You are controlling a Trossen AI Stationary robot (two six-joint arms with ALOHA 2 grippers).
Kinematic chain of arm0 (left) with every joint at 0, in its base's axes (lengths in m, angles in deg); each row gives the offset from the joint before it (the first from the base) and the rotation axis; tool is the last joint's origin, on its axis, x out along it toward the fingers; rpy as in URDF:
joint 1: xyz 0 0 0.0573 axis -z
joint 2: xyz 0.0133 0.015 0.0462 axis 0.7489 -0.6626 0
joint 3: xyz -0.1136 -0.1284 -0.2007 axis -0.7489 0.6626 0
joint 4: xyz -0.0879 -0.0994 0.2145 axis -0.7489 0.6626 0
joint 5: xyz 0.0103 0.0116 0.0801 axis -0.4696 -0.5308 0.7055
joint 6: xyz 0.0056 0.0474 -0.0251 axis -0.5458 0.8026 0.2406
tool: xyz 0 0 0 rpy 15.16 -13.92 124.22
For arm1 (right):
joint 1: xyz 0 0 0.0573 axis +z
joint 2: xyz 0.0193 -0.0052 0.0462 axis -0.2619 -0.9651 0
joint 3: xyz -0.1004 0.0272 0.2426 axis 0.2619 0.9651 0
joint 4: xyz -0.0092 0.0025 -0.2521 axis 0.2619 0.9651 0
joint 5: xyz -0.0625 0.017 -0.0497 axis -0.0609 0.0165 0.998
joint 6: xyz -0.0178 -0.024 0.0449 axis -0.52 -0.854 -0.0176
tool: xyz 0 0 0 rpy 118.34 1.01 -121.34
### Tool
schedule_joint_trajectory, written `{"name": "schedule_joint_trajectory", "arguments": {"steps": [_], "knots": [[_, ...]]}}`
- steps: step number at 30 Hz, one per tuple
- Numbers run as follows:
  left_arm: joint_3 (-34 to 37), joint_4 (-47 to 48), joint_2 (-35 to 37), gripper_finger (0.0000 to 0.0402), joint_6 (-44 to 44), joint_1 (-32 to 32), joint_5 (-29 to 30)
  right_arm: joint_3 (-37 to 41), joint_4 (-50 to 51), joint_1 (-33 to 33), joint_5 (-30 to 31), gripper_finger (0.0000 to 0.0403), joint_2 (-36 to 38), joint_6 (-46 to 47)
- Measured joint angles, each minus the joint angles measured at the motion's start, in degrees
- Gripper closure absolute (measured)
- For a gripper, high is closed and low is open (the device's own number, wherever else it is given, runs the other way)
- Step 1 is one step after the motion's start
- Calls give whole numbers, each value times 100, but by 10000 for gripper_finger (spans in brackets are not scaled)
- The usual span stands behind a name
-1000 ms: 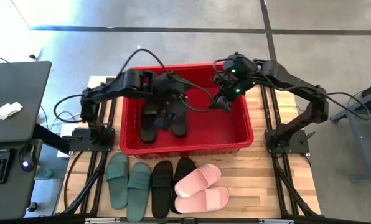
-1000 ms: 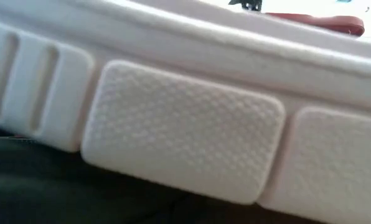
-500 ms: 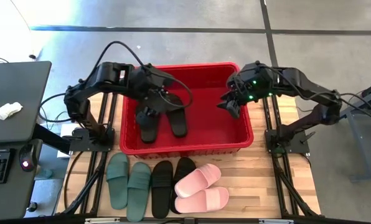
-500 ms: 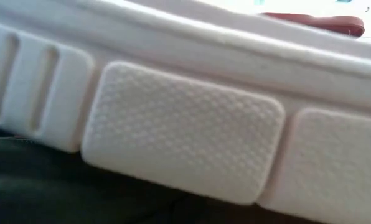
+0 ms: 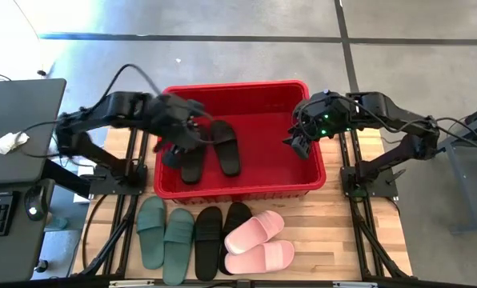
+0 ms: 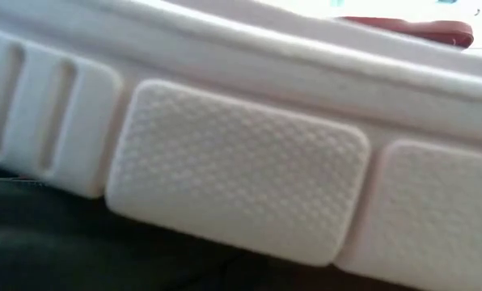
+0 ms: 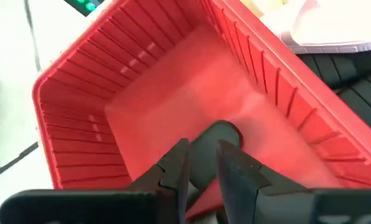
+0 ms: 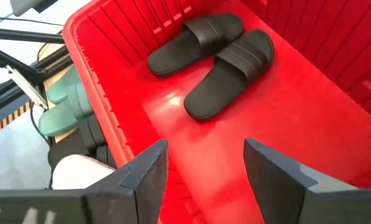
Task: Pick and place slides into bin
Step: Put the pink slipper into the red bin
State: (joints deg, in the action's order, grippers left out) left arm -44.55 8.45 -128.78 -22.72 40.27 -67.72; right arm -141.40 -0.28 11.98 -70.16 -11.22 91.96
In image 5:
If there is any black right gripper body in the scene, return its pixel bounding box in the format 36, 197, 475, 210
292, 90, 354, 141

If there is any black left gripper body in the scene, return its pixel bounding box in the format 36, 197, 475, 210
144, 92, 214, 152

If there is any black wide ribbed slide sandal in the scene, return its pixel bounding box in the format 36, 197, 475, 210
210, 119, 242, 178
180, 135, 208, 186

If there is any green slide sandal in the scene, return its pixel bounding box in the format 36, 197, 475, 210
162, 207, 195, 286
136, 195, 167, 270

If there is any pink slide sandal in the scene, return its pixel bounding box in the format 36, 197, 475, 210
223, 210, 286, 255
224, 239, 295, 275

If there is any red plastic bin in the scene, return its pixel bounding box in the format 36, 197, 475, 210
153, 79, 327, 201

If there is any white power adapter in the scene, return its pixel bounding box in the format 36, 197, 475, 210
73, 166, 95, 204

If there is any black desk foot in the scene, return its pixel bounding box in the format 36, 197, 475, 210
42, 158, 91, 198

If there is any teal floor object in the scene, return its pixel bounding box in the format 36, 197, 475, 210
45, 215, 70, 232

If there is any black computer mouse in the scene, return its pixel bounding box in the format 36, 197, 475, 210
24, 184, 50, 222

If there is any dark grey desk panel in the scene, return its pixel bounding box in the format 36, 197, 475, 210
0, 78, 67, 185

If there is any grey metal cart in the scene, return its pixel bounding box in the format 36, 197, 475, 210
438, 99, 477, 235

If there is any white crumpled tissue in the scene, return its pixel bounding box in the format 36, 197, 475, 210
0, 130, 30, 155

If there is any dark grey keyboard desk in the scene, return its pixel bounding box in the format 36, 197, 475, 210
0, 182, 54, 286

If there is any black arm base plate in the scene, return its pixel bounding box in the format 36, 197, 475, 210
340, 166, 399, 199
90, 164, 148, 196

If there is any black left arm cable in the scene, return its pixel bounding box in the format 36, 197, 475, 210
90, 62, 215, 121

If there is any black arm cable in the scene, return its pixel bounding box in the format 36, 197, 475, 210
90, 62, 215, 121
342, 94, 477, 151

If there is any black loose cable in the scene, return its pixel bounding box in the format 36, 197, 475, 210
81, 194, 108, 270

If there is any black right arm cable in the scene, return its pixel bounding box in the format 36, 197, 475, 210
342, 94, 477, 151

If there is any silver metal bracket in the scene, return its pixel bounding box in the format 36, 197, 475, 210
109, 279, 155, 288
333, 281, 378, 288

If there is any black table edge rail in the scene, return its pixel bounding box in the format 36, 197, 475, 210
72, 274, 477, 288

